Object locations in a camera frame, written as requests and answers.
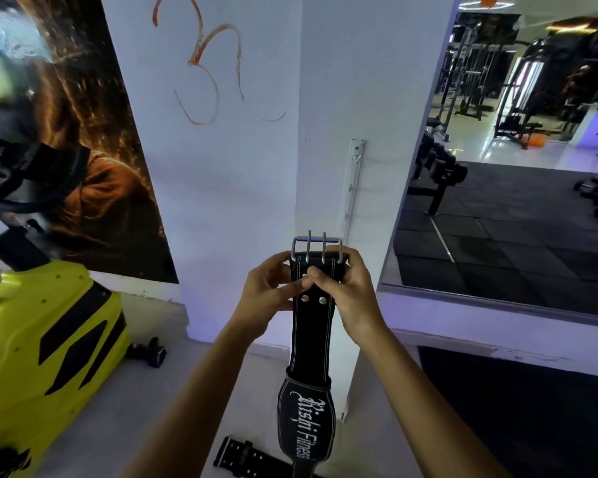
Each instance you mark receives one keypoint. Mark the person's left hand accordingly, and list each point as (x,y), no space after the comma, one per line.
(261,303)

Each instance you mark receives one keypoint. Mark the person's right hand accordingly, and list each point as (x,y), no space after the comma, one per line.
(356,298)

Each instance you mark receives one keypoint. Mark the person's right thumb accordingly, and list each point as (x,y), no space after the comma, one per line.
(319,279)

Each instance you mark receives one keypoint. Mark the person's left thumb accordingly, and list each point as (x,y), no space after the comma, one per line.
(294,287)

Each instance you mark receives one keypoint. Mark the black weightlifting belt white lettering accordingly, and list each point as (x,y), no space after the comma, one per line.
(306,353)

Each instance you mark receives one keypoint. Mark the person's right forearm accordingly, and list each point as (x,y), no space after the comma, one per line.
(423,408)

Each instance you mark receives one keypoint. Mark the person's left forearm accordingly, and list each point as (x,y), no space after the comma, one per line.
(189,408)

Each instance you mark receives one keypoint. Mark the black dumbbell rack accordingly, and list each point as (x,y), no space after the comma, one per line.
(438,166)

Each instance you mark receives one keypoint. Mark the black weightlifting belt with holes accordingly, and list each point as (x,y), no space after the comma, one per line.
(244,460)

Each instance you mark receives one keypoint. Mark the orange exercise ball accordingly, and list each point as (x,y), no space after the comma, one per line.
(535,140)

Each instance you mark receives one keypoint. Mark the yellow black exercise bike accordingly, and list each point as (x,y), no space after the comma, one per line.
(35,353)

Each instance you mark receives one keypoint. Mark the black weight gym machine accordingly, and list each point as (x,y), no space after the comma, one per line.
(521,94)

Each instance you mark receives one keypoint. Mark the white metal wall hook rail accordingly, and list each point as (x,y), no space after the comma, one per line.
(351,184)

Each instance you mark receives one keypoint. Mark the large wall mirror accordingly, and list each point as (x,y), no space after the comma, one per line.
(503,243)

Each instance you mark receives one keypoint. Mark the large dark wall poster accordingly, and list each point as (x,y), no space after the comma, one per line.
(109,144)

